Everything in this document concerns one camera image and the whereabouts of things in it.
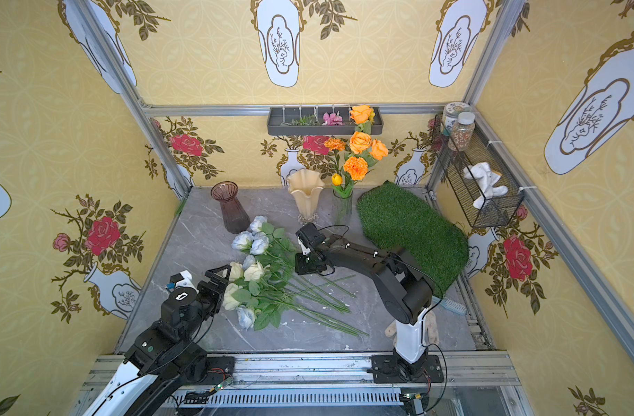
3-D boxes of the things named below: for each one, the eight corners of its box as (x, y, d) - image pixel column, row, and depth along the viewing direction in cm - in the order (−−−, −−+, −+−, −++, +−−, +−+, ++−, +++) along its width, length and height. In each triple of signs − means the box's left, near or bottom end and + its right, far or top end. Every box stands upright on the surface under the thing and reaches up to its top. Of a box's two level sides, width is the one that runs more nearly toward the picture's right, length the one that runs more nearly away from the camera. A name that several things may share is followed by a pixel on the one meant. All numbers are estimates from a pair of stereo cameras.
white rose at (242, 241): (234, 252, 102) (230, 245, 98) (237, 238, 106) (234, 230, 102) (251, 252, 102) (249, 245, 98) (254, 238, 106) (252, 230, 102)
